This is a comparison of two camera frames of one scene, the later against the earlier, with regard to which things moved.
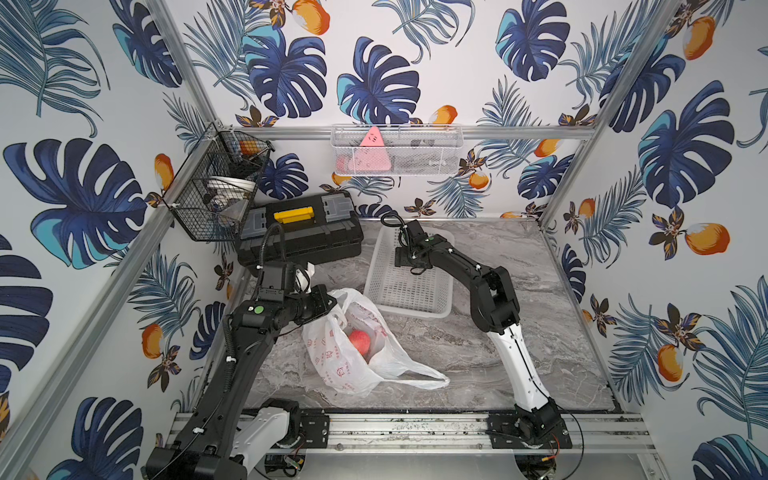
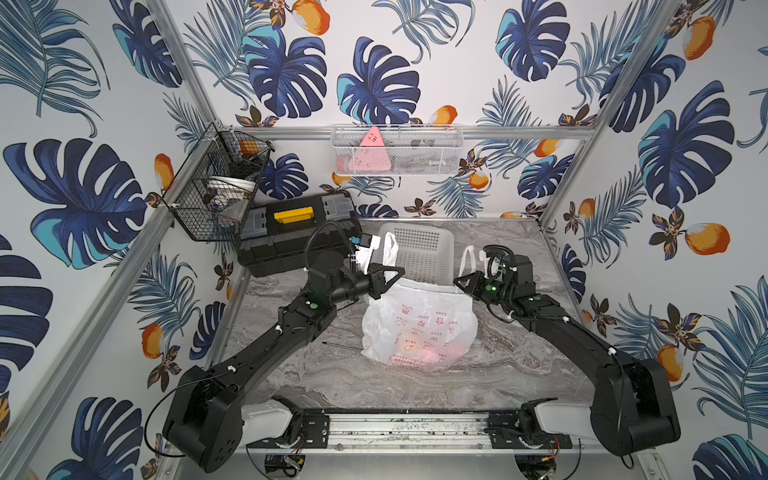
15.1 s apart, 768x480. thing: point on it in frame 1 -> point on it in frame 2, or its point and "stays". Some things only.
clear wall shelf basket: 402,150 stays
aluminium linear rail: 364,432 stays
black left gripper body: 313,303 -> 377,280
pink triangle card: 371,155 stays
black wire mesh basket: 213,194 stays
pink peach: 361,340 -> 442,354
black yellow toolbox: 300,230 stays
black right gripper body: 404,256 -> 493,291
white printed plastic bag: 331,361 -> 420,324
